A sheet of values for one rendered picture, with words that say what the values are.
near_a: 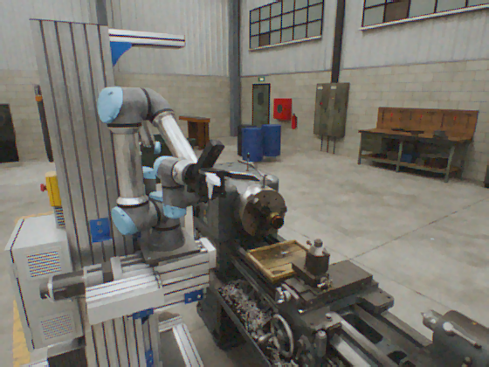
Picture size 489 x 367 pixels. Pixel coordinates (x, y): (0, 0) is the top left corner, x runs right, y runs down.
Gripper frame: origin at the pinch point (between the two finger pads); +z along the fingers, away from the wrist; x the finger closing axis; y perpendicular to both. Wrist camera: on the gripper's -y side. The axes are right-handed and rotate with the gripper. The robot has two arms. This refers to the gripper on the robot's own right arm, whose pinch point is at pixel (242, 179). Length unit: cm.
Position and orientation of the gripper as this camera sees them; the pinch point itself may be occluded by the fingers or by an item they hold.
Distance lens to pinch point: 78.5
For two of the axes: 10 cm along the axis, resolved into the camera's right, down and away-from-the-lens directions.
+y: -0.9, 9.8, 1.9
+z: 7.4, 2.0, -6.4
